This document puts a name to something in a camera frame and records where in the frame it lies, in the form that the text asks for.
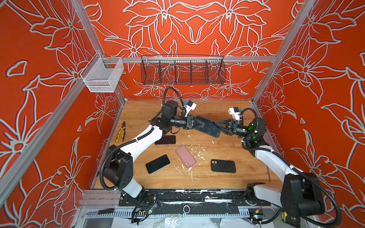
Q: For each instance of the black phone near left base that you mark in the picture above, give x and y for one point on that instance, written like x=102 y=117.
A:
x=157 y=164

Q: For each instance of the yellow black tape measure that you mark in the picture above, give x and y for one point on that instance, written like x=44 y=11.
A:
x=284 y=217

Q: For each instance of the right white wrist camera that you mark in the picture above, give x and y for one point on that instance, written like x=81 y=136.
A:
x=235 y=112

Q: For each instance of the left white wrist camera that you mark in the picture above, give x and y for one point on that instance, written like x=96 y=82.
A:
x=189 y=106

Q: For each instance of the black phone case with holes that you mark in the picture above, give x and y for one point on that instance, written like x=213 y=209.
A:
x=223 y=166

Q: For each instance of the black screwdriver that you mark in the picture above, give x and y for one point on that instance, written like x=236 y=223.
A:
x=102 y=212

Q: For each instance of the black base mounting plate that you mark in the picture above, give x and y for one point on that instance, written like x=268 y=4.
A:
x=234 y=196

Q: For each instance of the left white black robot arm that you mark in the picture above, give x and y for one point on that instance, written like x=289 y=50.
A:
x=117 y=169

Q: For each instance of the yellow black pliers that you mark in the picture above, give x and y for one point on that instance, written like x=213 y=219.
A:
x=121 y=133

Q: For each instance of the red-edged black phone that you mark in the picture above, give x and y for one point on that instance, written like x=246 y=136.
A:
x=166 y=140

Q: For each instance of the clear plastic bin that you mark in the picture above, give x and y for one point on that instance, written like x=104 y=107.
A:
x=102 y=75

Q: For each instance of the pink phone case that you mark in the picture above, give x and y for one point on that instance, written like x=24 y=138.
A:
x=185 y=156

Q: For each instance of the black wire basket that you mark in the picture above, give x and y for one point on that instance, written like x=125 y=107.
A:
x=173 y=69

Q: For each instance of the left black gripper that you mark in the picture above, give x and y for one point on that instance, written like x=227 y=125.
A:
x=188 y=121

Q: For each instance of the grey slotted cable duct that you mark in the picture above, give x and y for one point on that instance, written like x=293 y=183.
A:
x=185 y=211

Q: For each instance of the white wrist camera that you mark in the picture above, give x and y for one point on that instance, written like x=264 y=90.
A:
x=235 y=112
x=189 y=106

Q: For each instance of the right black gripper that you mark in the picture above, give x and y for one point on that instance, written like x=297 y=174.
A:
x=233 y=127

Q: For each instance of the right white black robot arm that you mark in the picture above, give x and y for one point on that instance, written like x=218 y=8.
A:
x=301 y=195

